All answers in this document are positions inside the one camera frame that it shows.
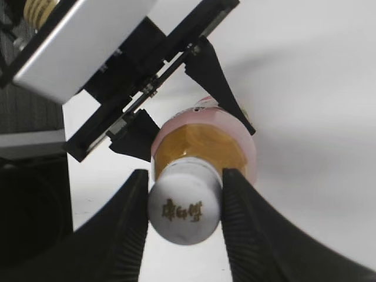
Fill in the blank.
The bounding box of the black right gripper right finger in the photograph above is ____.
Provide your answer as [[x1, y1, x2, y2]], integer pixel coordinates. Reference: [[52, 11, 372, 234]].
[[221, 169, 375, 281]]

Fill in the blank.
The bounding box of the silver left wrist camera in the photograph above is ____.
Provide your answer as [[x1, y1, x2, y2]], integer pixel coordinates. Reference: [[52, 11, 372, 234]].
[[13, 1, 155, 105]]

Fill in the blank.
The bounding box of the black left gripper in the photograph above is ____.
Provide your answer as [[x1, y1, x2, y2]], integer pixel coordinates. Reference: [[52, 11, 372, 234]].
[[63, 1, 255, 162]]

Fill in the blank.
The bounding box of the pink label tea bottle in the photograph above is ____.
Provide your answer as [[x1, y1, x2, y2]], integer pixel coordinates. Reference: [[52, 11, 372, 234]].
[[151, 96, 257, 184]]

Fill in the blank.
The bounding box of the white bottle cap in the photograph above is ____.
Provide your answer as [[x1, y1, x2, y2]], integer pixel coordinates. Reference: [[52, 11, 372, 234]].
[[147, 157, 222, 246]]

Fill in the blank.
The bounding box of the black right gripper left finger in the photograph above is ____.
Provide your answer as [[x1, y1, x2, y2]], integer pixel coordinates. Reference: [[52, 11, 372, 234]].
[[1, 169, 149, 281]]

